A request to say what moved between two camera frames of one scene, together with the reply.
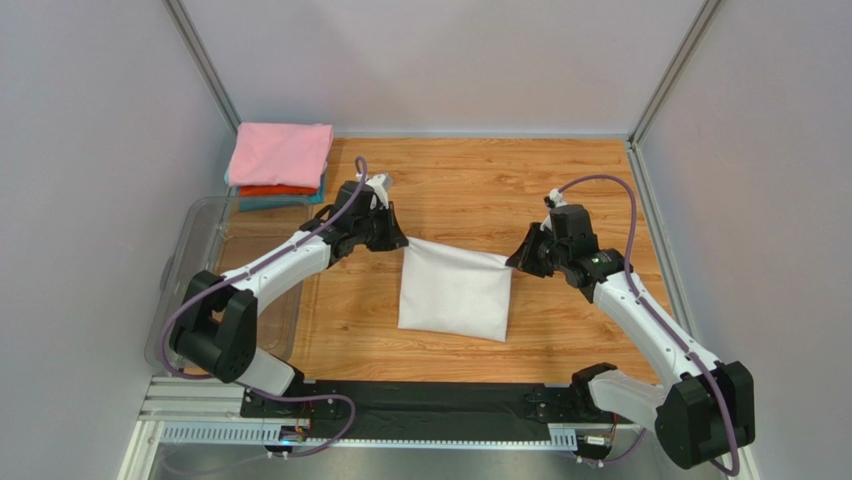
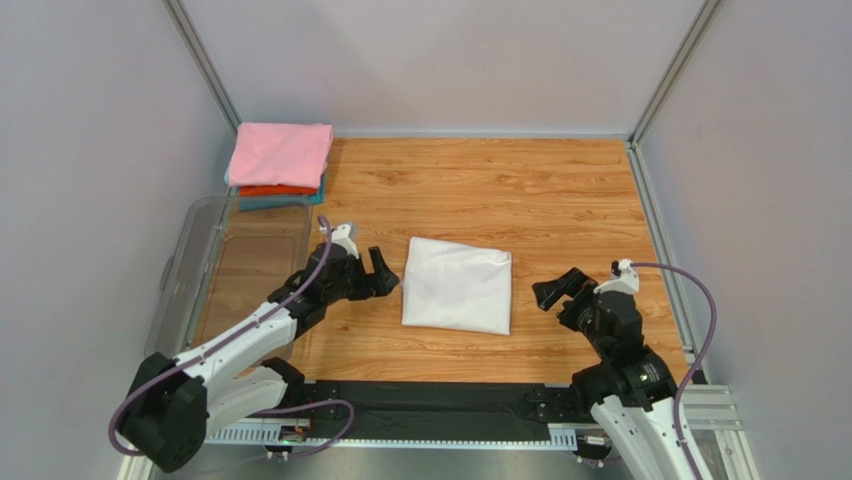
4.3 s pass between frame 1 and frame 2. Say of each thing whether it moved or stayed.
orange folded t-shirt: stayed
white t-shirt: stayed
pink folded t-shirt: stayed
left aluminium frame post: stayed
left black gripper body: moved
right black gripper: moved
